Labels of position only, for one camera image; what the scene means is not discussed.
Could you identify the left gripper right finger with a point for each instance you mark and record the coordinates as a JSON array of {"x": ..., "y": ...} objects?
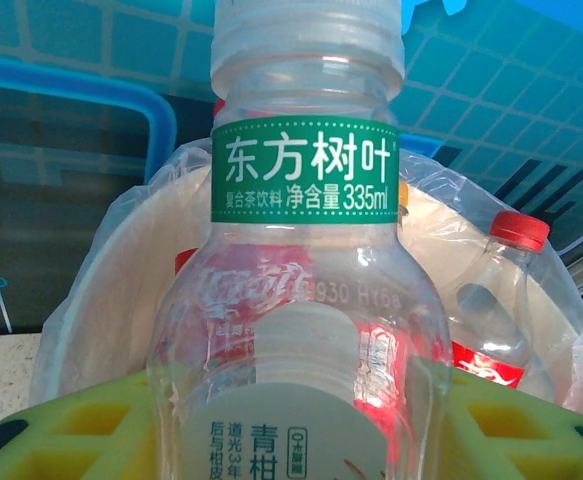
[{"x": 521, "y": 440}]

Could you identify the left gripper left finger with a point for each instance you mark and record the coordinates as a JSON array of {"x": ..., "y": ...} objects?
[{"x": 71, "y": 440}]

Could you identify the tea bottle green neck label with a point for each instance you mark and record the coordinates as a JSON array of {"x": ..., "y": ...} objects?
[{"x": 303, "y": 170}]

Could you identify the white bin with plastic liner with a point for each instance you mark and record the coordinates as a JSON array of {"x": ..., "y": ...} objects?
[{"x": 56, "y": 360}]

